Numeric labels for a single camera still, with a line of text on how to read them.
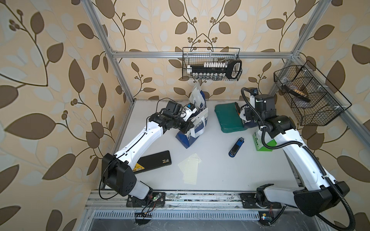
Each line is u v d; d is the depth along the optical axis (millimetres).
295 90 748
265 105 518
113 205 749
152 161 882
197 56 912
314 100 727
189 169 866
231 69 839
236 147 912
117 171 410
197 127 847
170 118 606
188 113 704
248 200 737
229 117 1054
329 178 382
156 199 737
